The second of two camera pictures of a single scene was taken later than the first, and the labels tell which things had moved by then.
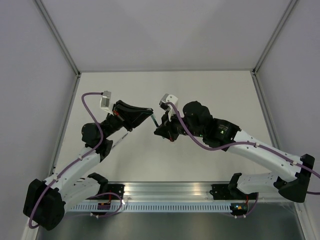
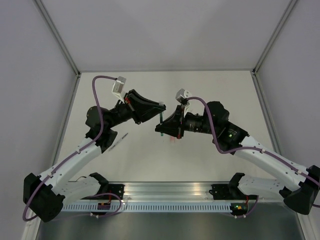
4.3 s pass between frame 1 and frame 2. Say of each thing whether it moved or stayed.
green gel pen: moved
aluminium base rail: stayed
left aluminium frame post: stayed
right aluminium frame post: stayed
